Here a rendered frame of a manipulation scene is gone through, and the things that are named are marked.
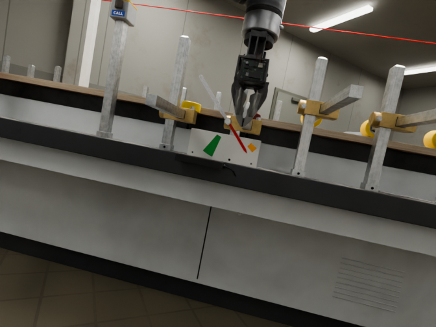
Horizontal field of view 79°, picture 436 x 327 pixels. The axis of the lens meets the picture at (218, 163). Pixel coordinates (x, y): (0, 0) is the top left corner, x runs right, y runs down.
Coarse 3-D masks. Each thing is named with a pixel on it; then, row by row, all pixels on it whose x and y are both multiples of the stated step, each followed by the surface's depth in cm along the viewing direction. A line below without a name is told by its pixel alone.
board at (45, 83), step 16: (16, 80) 125; (32, 80) 124; (48, 80) 123; (128, 96) 118; (208, 112) 114; (224, 112) 113; (288, 128) 110; (320, 128) 108; (368, 144) 107; (400, 144) 104
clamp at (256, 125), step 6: (234, 120) 95; (252, 120) 95; (258, 120) 94; (228, 126) 96; (234, 126) 96; (252, 126) 95; (258, 126) 94; (246, 132) 98; (252, 132) 95; (258, 132) 95
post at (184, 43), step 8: (184, 40) 97; (184, 48) 97; (176, 56) 98; (184, 56) 98; (176, 64) 98; (184, 64) 98; (176, 72) 98; (184, 72) 100; (176, 80) 98; (176, 88) 98; (176, 96) 99; (176, 104) 99; (168, 120) 100; (168, 128) 100; (168, 136) 100; (168, 144) 100
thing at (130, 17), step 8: (112, 0) 98; (128, 0) 97; (112, 8) 98; (120, 8) 98; (128, 8) 98; (136, 8) 103; (112, 16) 99; (120, 16) 98; (128, 16) 99; (128, 24) 103
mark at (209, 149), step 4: (216, 136) 97; (220, 136) 96; (212, 140) 97; (216, 140) 97; (208, 144) 97; (212, 144) 97; (216, 144) 97; (208, 148) 97; (212, 148) 97; (208, 152) 97; (212, 152) 97
